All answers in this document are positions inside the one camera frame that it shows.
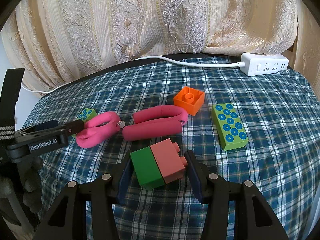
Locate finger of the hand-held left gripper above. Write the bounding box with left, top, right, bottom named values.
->
left=54, top=119, right=85, bottom=140
left=15, top=119, right=59, bottom=135

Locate small green dotted block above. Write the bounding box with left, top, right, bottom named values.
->
left=71, top=108, right=97, bottom=138

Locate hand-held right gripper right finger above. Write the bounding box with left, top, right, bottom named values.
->
left=185, top=150, right=285, bottom=240

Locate pink foam loop handle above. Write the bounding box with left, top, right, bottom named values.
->
left=76, top=112, right=125, bottom=148
left=122, top=106, right=188, bottom=141

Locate black striped wrist strap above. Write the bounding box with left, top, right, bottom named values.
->
left=0, top=68, right=25, bottom=142

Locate blue plaid tablecloth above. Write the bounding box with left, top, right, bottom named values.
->
left=24, top=56, right=320, bottom=240

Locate person's left hand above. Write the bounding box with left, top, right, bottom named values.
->
left=22, top=155, right=45, bottom=214

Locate pink toy block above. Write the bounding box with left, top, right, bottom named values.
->
left=150, top=140, right=188, bottom=184

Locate orange toy block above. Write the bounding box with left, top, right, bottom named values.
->
left=173, top=86, right=205, bottom=116

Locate large green dotted block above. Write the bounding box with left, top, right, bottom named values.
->
left=211, top=103, right=249, bottom=151

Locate cream patterned curtain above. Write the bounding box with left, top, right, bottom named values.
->
left=0, top=0, right=320, bottom=98

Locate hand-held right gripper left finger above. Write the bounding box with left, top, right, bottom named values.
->
left=35, top=156, right=133, bottom=240

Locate white power cable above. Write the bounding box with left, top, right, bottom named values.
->
left=21, top=55, right=247, bottom=93

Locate white power strip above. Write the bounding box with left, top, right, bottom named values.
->
left=240, top=52, right=289, bottom=77

